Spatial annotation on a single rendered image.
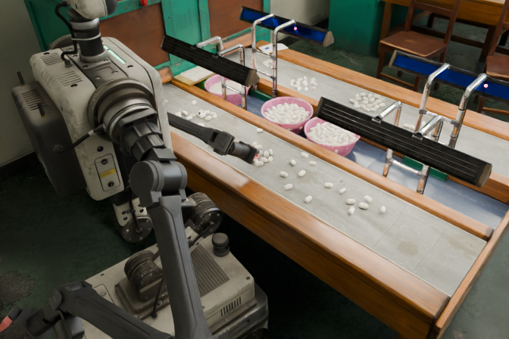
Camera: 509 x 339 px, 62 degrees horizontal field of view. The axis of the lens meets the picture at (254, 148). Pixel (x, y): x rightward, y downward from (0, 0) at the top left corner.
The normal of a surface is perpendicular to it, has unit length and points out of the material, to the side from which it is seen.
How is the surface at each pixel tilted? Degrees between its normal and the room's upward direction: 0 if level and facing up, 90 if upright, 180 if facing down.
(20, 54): 90
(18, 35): 90
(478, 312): 0
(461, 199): 0
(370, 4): 90
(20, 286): 0
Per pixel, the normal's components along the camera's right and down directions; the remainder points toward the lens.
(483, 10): -0.69, 0.44
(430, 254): -0.03, -0.80
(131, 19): 0.73, 0.40
